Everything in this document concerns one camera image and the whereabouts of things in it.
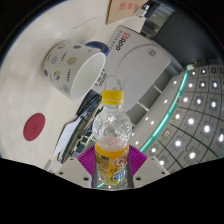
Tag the white paper ream box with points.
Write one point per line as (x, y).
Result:
(136, 66)

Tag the yellow-capped clear drink bottle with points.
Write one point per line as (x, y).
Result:
(111, 163)

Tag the white paper sheet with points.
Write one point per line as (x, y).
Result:
(68, 135)

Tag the ceiling lights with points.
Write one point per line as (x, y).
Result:
(196, 123)

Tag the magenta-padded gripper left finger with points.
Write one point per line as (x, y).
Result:
(74, 170)

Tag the flat round red coaster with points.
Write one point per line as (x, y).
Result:
(34, 127)

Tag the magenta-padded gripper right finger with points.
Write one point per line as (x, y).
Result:
(151, 170)

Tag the black bag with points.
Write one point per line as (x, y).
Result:
(88, 105)

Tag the white dotted mug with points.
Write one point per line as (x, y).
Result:
(63, 68)

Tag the black power adapter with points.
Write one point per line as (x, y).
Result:
(158, 11)

